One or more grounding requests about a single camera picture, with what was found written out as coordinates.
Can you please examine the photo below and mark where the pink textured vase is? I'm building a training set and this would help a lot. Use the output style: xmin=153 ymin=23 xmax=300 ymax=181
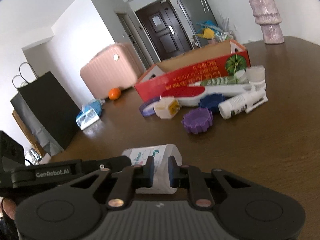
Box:
xmin=249 ymin=0 xmax=284 ymax=44

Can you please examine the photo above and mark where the person's left hand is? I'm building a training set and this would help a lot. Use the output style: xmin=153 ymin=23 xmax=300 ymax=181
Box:
xmin=2 ymin=198 xmax=17 ymax=220

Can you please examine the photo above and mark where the white labelled square jar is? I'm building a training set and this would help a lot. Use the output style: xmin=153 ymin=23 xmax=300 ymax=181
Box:
xmin=121 ymin=144 xmax=182 ymax=194

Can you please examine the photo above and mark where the grey refrigerator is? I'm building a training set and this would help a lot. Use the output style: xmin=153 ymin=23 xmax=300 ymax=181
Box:
xmin=177 ymin=0 xmax=217 ymax=47

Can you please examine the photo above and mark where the green spray bottle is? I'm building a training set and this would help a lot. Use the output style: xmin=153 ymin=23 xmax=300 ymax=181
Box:
xmin=189 ymin=69 xmax=249 ymax=87

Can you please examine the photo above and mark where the orange fruit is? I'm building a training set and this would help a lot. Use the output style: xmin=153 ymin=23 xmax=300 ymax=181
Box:
xmin=108 ymin=88 xmax=121 ymax=100

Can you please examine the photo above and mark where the dark brown entrance door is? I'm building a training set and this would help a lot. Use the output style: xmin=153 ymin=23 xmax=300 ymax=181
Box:
xmin=136 ymin=0 xmax=192 ymax=61

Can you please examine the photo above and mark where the blue ridged cap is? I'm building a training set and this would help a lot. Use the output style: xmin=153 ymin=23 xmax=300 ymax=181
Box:
xmin=199 ymin=94 xmax=226 ymax=112

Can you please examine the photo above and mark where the purple ridged cap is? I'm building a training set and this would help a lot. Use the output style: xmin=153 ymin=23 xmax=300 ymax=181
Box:
xmin=182 ymin=107 xmax=213 ymax=134

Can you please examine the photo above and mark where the cluttered storage rack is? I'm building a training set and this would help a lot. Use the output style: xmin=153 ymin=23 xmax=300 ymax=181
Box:
xmin=193 ymin=17 xmax=235 ymax=48

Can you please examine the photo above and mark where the red white lint brush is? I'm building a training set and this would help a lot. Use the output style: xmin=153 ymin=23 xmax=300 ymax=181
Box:
xmin=160 ymin=81 xmax=267 ymax=107

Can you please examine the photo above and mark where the pink suitcase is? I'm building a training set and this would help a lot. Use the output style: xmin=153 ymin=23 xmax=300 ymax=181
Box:
xmin=80 ymin=43 xmax=145 ymax=99

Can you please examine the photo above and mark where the black paper bag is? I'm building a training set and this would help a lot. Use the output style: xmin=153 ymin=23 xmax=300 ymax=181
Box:
xmin=10 ymin=72 xmax=80 ymax=156

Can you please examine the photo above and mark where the cream yellow small box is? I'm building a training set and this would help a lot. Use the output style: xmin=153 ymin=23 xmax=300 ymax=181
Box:
xmin=153 ymin=97 xmax=181 ymax=120

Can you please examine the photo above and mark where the red cardboard box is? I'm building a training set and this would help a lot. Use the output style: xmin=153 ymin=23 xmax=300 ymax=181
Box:
xmin=134 ymin=40 xmax=251 ymax=102

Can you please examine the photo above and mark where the white plastic bottle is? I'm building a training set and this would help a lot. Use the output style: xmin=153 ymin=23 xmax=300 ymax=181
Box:
xmin=218 ymin=89 xmax=268 ymax=119

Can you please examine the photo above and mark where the blue tissue pack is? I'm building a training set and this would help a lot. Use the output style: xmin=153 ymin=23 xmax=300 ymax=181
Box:
xmin=76 ymin=99 xmax=105 ymax=131

